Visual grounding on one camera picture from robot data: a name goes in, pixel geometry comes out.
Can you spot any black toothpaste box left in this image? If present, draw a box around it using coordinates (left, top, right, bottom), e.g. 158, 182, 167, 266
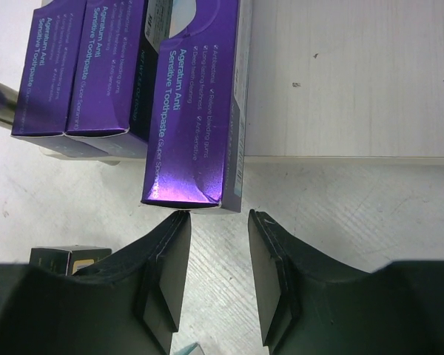
29, 246, 112, 276

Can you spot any teal toothpaste box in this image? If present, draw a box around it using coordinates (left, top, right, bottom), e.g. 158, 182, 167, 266
173, 342, 205, 355

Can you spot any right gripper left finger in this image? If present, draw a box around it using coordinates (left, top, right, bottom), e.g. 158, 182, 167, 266
0, 211, 191, 354

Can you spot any white two-tier shelf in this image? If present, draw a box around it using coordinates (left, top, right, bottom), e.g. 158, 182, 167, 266
0, 0, 444, 167

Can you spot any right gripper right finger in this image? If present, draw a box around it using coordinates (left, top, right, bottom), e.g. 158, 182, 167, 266
248, 210, 444, 354

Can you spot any purple toothpaste box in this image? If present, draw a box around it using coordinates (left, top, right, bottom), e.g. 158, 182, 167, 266
65, 1, 158, 158
11, 0, 93, 158

